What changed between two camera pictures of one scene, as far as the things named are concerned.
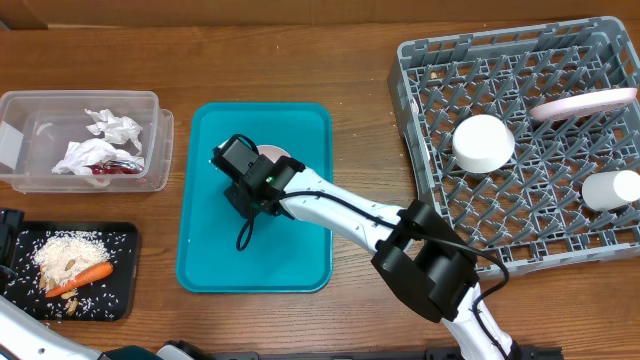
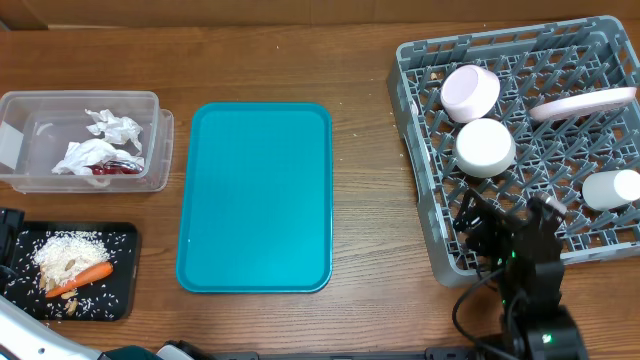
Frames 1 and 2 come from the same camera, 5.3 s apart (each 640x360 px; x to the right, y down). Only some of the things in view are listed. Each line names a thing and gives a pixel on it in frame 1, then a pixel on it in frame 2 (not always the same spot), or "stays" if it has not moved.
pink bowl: x=274 y=153 to x=469 y=92
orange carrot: x=87 y=275 stays
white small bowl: x=482 y=143 stays
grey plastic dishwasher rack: x=530 y=210 stays
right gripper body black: x=250 y=195 to x=496 y=241
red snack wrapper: x=115 y=167 stays
